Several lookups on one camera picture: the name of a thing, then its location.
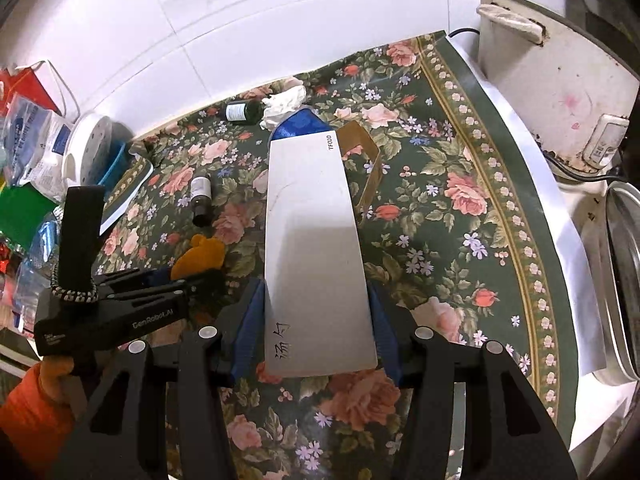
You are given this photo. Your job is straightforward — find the metal pot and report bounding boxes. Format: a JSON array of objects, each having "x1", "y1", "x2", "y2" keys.
[{"x1": 582, "y1": 180, "x2": 640, "y2": 387}]

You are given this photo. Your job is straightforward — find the floral tablecloth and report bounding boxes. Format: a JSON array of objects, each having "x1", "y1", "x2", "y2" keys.
[{"x1": 92, "y1": 30, "x2": 581, "y2": 480}]

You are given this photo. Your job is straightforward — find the green sheet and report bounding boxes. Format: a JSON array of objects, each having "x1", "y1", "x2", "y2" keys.
[{"x1": 0, "y1": 187, "x2": 59, "y2": 252}]

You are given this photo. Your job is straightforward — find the red bag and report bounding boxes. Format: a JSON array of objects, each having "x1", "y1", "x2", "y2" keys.
[{"x1": 0, "y1": 66, "x2": 47, "y2": 117}]

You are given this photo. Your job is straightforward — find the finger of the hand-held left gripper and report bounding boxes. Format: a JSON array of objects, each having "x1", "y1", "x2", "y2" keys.
[
  {"x1": 94, "y1": 268, "x2": 226, "y2": 290},
  {"x1": 106, "y1": 285, "x2": 223, "y2": 312}
]

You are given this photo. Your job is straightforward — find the white round bin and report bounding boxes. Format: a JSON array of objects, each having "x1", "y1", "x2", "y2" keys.
[{"x1": 62, "y1": 112, "x2": 135, "y2": 202}]

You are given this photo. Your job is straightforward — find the white cord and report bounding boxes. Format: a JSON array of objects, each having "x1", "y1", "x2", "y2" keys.
[{"x1": 31, "y1": 60, "x2": 82, "y2": 117}]

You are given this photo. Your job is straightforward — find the white tissue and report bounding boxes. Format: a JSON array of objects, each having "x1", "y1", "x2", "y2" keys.
[{"x1": 258, "y1": 85, "x2": 307, "y2": 130}]

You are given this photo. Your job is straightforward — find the white and blue plastic bag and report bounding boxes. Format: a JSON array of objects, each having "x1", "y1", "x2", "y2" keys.
[{"x1": 0, "y1": 92, "x2": 69, "y2": 204}]

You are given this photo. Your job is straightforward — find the blue bin liner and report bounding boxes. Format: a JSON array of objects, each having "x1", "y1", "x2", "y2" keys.
[{"x1": 96, "y1": 142, "x2": 127, "y2": 187}]

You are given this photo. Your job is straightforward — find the person's left forearm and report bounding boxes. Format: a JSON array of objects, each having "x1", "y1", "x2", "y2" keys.
[{"x1": 0, "y1": 359, "x2": 77, "y2": 463}]

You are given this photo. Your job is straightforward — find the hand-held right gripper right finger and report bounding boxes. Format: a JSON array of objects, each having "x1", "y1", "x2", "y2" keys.
[{"x1": 367, "y1": 284, "x2": 581, "y2": 480}]

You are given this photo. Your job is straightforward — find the white packet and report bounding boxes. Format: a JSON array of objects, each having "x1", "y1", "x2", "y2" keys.
[{"x1": 263, "y1": 106, "x2": 378, "y2": 378}]

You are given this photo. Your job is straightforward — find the shiny blue plastic pack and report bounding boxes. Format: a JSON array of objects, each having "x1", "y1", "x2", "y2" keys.
[{"x1": 14, "y1": 214, "x2": 62, "y2": 333}]

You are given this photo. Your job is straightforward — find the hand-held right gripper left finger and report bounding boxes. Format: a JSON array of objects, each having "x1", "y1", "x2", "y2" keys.
[{"x1": 65, "y1": 278, "x2": 271, "y2": 480}]

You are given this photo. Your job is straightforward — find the worn white appliance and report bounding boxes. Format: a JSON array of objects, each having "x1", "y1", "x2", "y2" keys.
[{"x1": 477, "y1": 0, "x2": 640, "y2": 181}]

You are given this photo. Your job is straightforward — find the dark bottle with white label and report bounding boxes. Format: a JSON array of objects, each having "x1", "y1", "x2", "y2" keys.
[
  {"x1": 218, "y1": 101, "x2": 271, "y2": 123},
  {"x1": 190, "y1": 176, "x2": 212, "y2": 227}
]

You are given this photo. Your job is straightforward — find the white power socket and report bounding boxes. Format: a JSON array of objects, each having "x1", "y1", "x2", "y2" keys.
[{"x1": 582, "y1": 114, "x2": 631, "y2": 171}]

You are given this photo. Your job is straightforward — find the orange peel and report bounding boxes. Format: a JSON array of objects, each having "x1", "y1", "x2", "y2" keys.
[{"x1": 172, "y1": 234, "x2": 226, "y2": 281}]

